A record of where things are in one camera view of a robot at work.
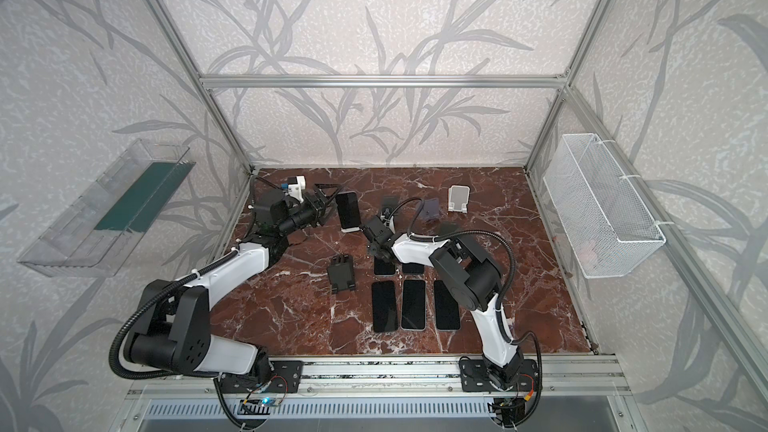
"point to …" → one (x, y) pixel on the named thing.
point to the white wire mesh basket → (605, 224)
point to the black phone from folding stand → (384, 305)
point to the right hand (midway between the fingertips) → (382, 232)
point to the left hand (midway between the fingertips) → (344, 188)
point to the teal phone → (382, 267)
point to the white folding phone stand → (458, 198)
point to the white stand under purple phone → (351, 229)
